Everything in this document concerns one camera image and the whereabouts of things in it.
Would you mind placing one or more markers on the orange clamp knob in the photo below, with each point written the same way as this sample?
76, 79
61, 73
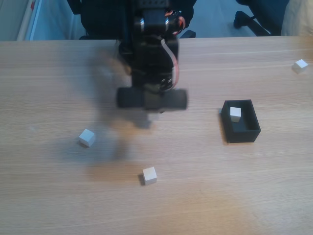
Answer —
182, 22

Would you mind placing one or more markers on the white cube block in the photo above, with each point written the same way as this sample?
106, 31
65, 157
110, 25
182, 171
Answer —
149, 175
300, 66
235, 114
86, 138
153, 117

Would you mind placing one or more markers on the dark office chair with base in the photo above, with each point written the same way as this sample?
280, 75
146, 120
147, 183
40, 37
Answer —
264, 14

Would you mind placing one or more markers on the black oval camera box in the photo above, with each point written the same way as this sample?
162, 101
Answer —
151, 99

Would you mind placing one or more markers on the black open box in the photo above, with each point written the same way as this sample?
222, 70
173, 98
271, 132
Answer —
242, 137

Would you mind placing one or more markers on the white panel with red mark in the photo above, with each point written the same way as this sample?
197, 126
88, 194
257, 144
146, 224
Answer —
31, 22

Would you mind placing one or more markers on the beige cloth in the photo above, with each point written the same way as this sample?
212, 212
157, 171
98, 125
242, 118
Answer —
298, 19

